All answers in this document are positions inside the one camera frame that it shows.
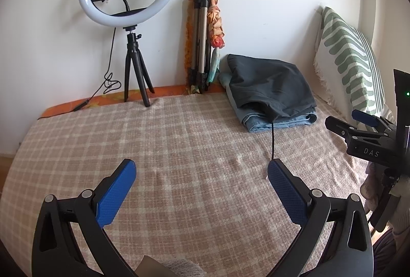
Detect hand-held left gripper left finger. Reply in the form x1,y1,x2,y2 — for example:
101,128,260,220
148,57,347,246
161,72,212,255
31,158,137,277

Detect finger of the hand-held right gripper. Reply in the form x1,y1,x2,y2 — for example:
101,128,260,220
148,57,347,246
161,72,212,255
351,110,397,134
325,116,398,144

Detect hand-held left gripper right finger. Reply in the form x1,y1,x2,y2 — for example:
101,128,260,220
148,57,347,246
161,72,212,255
267,158,374,277

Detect black pants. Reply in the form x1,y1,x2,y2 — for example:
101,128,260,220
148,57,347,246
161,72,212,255
227,53,317,181

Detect person's right forearm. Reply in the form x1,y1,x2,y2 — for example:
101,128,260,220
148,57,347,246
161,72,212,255
360,165,410,277

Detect green leaf pattern pillow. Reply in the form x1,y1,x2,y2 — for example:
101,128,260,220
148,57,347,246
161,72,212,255
313,6,396,132

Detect folded blue jeans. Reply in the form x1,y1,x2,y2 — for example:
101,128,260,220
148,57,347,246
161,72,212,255
219,72,317,133

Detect beige plaid blanket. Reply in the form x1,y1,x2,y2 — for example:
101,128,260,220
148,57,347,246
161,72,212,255
0,93,385,277

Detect grey knit cloth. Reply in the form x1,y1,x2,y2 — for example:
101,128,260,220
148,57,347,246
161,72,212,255
135,254,206,277

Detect small black tripod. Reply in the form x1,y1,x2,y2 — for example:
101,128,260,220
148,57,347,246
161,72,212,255
123,25,154,107

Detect colourful floral scarf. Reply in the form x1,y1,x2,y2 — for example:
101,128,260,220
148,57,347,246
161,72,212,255
184,0,226,95

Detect folded silver tripod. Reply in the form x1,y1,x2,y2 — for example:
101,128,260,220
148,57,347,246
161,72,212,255
187,0,212,94

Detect black ring light cable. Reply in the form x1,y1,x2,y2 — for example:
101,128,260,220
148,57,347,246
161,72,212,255
38,28,121,120

